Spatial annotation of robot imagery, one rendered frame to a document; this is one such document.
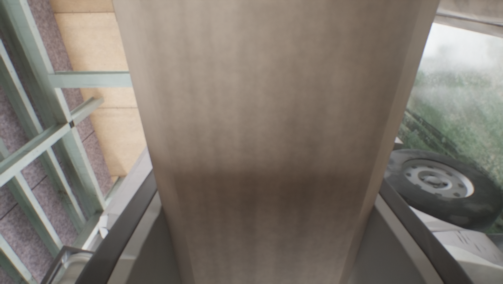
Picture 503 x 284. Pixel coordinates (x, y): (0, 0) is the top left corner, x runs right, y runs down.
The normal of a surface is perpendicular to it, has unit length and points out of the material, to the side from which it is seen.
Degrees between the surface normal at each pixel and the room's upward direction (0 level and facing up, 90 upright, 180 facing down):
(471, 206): 90
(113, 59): 90
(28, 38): 90
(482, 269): 90
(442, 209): 82
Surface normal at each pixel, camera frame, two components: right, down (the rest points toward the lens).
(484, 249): 0.06, -0.85
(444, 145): -1.00, 0.00
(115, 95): 0.00, 0.52
